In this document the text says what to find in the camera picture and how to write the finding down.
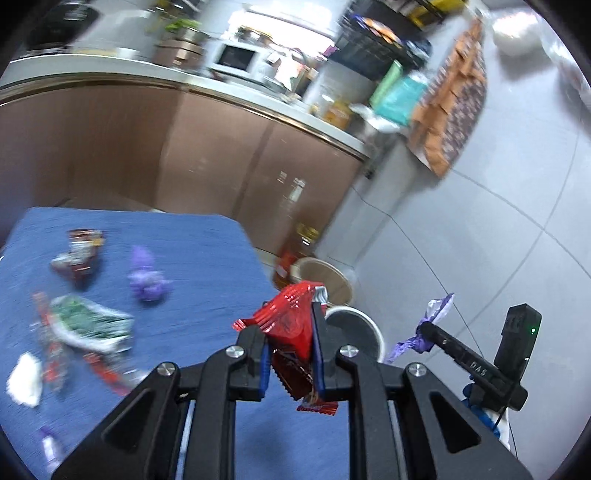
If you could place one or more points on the yellow food container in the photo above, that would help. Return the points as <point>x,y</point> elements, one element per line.
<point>339,113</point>

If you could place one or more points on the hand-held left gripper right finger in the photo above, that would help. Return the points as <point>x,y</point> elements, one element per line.
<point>317,350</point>

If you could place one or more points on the brown kitchen cabinet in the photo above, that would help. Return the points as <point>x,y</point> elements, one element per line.
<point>138,147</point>

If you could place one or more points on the white microwave oven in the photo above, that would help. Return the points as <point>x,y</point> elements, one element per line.
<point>235,57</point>

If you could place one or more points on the yellow cooking oil bottle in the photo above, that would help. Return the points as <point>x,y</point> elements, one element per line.
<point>305,235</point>

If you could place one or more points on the red foil snack wrapper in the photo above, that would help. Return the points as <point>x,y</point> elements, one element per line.
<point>291,318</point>

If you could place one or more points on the red strip wrapper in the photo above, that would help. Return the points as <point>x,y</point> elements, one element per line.
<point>111,374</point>

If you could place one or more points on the black storage rack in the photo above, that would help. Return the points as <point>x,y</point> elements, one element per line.
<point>369,46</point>

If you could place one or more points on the person's right hand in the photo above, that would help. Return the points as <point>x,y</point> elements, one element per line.
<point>482,413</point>

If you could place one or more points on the orange patterned rug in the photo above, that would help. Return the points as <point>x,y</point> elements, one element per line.
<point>455,101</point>

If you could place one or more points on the green white snack wrapper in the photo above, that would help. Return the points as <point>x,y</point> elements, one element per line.
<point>87,321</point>

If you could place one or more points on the purple silver candy wrapper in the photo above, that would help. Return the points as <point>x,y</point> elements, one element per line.
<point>438,308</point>

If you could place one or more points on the small purple white wrapper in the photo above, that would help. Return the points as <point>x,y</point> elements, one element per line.
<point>51,450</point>

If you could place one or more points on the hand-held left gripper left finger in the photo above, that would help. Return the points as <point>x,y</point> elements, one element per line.
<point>264,369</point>

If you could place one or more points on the white plastic bag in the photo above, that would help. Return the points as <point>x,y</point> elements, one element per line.
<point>376,117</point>

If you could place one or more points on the blue towel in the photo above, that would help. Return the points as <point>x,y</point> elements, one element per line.
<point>194,258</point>

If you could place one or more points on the brown snack wrapper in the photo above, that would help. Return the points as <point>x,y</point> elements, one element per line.
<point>81,254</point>

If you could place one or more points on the teal package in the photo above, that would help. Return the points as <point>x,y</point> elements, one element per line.
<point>401,99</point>

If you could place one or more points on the copper pot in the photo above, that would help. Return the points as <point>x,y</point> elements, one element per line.
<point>178,53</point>

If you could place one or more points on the green potted plant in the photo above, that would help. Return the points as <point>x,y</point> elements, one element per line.
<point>182,25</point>

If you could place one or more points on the wicker basket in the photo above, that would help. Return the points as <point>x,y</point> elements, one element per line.
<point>323,272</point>

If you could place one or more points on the white round bag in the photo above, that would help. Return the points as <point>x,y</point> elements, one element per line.
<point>515,34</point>

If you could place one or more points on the red clear plastic wrapper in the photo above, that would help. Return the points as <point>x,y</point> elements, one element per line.
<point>53,364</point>

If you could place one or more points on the white tissue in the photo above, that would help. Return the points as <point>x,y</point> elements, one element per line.
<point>25,381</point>

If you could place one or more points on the green package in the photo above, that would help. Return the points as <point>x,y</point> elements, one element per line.
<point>385,83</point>

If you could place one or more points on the white trash bin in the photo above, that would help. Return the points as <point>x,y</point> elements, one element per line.
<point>369,332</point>

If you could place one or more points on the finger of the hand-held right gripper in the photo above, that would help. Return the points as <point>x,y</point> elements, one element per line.
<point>436,337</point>

